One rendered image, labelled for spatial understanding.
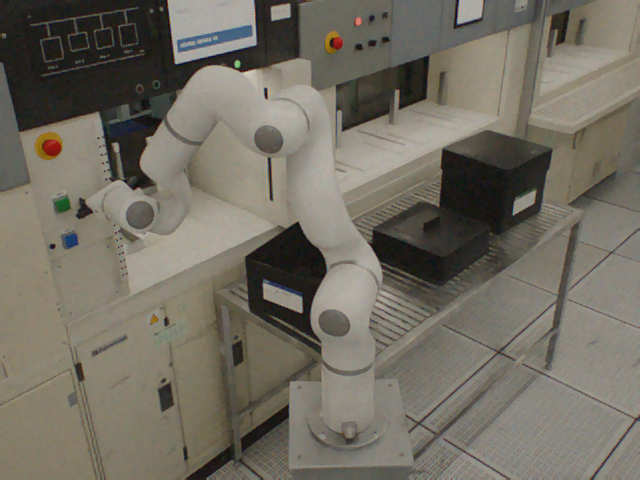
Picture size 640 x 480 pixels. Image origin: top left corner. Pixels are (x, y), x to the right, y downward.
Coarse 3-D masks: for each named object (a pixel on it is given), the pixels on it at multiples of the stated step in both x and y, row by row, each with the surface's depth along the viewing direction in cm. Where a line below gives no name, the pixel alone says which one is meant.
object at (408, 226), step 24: (408, 216) 229; (432, 216) 229; (456, 216) 229; (384, 240) 220; (408, 240) 215; (432, 240) 214; (456, 240) 214; (480, 240) 220; (408, 264) 216; (432, 264) 209; (456, 264) 213
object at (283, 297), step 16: (272, 240) 203; (288, 240) 210; (304, 240) 214; (256, 256) 198; (272, 256) 205; (288, 256) 213; (304, 256) 217; (320, 256) 213; (256, 272) 192; (272, 272) 188; (288, 272) 215; (304, 272) 216; (320, 272) 212; (256, 288) 195; (272, 288) 191; (288, 288) 187; (304, 288) 184; (256, 304) 198; (272, 304) 194; (288, 304) 190; (304, 304) 186; (288, 320) 193; (304, 320) 189
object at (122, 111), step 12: (120, 108) 235; (120, 120) 237; (144, 120) 249; (156, 120) 243; (132, 132) 231; (144, 132) 235; (120, 144) 229; (132, 144) 233; (144, 144) 236; (120, 156) 231; (132, 156) 234; (132, 168) 236
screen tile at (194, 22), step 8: (176, 0) 168; (184, 0) 169; (192, 0) 171; (200, 0) 173; (208, 0) 174; (208, 8) 175; (184, 16) 171; (192, 16) 172; (200, 16) 174; (208, 16) 176; (176, 24) 170; (184, 24) 172; (192, 24) 173; (200, 24) 175; (208, 24) 177; (176, 32) 171; (184, 32) 172
